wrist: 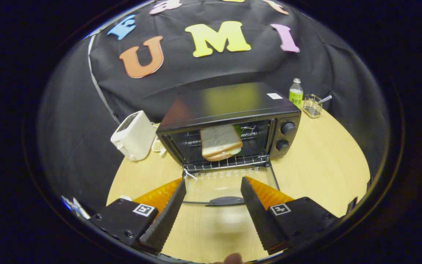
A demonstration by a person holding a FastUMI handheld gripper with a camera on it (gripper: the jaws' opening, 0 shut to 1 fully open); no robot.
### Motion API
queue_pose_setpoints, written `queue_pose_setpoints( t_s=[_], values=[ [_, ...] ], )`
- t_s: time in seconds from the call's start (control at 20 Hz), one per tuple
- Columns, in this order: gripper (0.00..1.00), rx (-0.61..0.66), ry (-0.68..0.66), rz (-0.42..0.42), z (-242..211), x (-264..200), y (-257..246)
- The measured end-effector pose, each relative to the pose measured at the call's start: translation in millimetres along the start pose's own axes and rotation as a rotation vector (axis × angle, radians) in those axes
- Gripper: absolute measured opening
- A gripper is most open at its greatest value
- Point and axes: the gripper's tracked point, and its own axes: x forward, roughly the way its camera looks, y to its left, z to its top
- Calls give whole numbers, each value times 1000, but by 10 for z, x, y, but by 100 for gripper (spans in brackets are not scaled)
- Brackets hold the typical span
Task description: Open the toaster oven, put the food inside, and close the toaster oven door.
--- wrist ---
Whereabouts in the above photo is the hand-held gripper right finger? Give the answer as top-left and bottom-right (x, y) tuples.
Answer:
(241, 176), (340, 254)

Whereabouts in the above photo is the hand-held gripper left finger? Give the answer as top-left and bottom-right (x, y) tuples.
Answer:
(89, 179), (187, 254)

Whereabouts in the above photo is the toy sandwich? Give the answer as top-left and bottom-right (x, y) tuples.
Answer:
(200, 124), (243, 162)

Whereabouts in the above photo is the black toaster oven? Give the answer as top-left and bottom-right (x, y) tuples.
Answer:
(156, 82), (302, 206)

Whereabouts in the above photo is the white pop-up toaster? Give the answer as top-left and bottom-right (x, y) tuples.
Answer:
(111, 110), (157, 161)

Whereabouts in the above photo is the white divided snack tray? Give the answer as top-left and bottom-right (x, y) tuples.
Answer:
(152, 135), (166, 153)

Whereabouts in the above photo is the blue printed board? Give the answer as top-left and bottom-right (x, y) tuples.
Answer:
(62, 195), (90, 219)

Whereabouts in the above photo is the green label drink bottle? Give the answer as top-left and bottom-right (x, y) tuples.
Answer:
(289, 78), (304, 109)

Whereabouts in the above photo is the wire mesh basket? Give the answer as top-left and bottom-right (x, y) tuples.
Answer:
(302, 94), (323, 118)

